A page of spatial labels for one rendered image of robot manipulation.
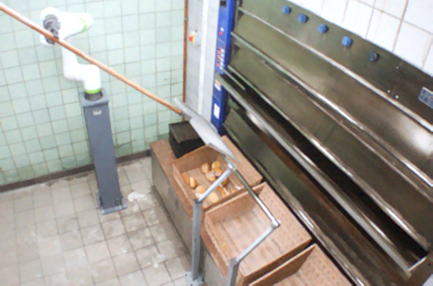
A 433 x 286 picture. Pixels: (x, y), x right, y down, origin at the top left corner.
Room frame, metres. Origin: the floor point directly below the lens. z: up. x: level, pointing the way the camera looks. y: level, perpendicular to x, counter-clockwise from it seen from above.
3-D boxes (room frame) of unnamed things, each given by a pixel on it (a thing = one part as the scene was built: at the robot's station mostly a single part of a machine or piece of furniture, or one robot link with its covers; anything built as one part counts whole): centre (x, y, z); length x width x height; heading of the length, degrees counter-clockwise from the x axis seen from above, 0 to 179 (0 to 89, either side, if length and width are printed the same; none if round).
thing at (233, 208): (1.43, -0.30, 0.72); 0.56 x 0.49 x 0.28; 29
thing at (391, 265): (1.59, -0.54, 1.16); 1.80 x 0.06 x 0.04; 30
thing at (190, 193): (1.94, -0.01, 0.72); 0.56 x 0.49 x 0.28; 31
